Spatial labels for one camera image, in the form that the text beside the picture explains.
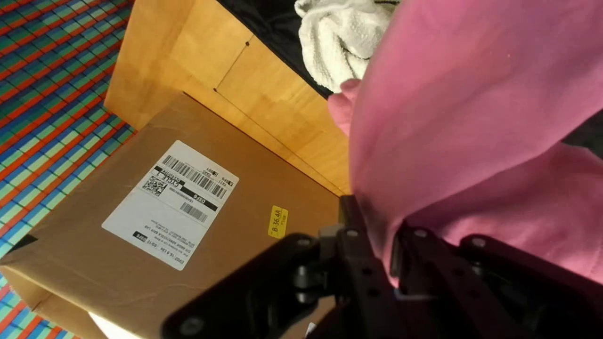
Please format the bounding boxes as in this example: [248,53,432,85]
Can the pink cloth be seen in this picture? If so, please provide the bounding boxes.
[327,0,603,298]

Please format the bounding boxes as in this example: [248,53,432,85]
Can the light wooden board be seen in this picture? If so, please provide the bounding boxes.
[102,0,353,198]

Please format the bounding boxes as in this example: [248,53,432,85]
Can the black velvet table cloth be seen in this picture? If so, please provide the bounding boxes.
[216,0,603,160]

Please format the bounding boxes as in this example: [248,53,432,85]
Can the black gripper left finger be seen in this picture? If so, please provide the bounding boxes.
[338,194,385,298]

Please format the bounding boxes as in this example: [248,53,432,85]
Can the cardboard box with shipping label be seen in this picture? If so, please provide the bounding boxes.
[0,91,347,339]

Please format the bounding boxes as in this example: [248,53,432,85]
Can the white towel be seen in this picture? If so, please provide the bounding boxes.
[293,0,402,96]

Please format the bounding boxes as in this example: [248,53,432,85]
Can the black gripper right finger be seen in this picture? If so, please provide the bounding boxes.
[391,219,468,298]

